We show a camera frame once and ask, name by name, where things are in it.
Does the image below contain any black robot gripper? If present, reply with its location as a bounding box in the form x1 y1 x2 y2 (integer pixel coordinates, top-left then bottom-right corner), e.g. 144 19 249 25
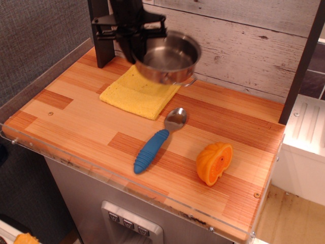
91 1 167 64

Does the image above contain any stainless steel pot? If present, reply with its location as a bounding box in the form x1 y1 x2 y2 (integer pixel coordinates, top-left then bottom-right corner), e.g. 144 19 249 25
132 30 201 87

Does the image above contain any yellow folded cloth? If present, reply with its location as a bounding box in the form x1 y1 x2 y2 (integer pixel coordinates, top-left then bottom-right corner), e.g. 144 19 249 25
100 65 180 120

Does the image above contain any orange plastic pumpkin half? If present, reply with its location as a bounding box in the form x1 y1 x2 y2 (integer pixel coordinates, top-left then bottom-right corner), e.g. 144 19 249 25
196 142 233 186

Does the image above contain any clear acrylic left guard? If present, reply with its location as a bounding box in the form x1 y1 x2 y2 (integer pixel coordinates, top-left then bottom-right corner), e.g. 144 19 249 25
0 38 92 123

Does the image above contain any grey metal cabinet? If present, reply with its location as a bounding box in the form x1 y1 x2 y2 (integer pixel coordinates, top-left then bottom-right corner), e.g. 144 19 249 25
45 158 231 243

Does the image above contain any silver control panel with buttons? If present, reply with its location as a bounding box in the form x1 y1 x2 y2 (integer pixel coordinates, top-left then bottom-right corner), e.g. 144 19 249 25
101 200 164 243

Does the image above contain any orange toy bottom left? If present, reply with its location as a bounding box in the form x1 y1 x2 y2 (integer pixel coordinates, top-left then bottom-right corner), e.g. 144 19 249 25
13 233 40 244

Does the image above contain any dark left vertical post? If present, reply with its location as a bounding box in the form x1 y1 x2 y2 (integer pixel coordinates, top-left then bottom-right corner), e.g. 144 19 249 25
87 0 115 68

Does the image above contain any dark vertical post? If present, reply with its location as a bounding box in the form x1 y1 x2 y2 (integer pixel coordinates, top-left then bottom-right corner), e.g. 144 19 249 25
278 0 324 125
87 0 115 68

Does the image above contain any blue handled metal spoon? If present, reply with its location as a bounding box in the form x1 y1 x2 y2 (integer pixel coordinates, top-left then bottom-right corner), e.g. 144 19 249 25
134 108 187 174

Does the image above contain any dark right vertical post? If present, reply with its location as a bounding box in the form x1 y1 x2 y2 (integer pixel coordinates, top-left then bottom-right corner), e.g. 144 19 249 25
278 0 324 125

